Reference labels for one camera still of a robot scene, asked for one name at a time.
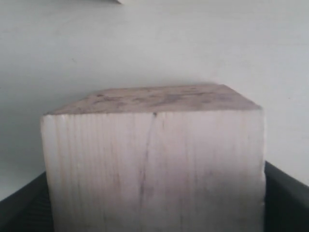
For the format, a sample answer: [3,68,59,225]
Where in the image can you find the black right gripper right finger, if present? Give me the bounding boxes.
[264,162,309,232]

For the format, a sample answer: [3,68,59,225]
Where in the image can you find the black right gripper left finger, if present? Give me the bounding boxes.
[0,172,54,232]

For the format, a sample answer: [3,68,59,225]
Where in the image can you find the largest wooden cube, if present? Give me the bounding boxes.
[41,83,266,232]

